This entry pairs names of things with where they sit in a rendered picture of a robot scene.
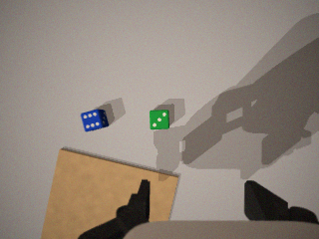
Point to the green die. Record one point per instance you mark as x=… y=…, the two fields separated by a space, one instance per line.
x=159 y=119

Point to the blue die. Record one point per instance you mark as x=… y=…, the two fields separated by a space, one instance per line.
x=94 y=120

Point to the tan square mat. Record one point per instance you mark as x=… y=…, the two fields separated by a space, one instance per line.
x=87 y=190

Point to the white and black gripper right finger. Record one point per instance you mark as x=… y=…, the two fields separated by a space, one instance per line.
x=260 y=204

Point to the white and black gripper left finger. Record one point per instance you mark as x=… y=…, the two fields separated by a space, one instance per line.
x=129 y=216

